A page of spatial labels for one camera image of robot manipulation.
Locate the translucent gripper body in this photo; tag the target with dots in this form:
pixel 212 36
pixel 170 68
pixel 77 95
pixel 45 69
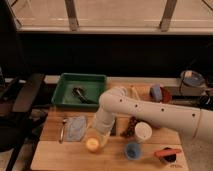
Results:
pixel 93 133

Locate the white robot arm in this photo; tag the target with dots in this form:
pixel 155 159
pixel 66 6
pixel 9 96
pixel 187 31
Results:
pixel 195 122

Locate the blue plastic cup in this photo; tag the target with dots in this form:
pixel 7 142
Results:
pixel 132 151

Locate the white paper cup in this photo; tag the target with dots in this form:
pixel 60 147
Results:
pixel 143 132

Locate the black rectangular block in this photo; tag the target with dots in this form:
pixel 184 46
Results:
pixel 113 131

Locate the blue grey cloth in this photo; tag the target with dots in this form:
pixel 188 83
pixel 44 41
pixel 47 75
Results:
pixel 75 129

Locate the dark red grapes bunch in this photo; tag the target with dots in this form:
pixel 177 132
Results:
pixel 130 130

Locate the metal spoon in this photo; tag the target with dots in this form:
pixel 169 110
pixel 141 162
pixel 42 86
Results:
pixel 64 121

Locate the black tool in tray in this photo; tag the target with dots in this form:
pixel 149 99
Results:
pixel 79 93

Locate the green plastic tray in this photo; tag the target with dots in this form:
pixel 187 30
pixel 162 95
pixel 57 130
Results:
pixel 92 84

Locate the blue round object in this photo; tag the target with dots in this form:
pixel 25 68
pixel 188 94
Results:
pixel 156 93

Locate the black round holder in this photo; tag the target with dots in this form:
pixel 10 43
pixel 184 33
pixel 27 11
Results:
pixel 168 159

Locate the dark red object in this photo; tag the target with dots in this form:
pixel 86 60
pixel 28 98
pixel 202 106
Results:
pixel 167 97

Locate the black office chair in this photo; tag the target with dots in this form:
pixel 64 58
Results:
pixel 15 123

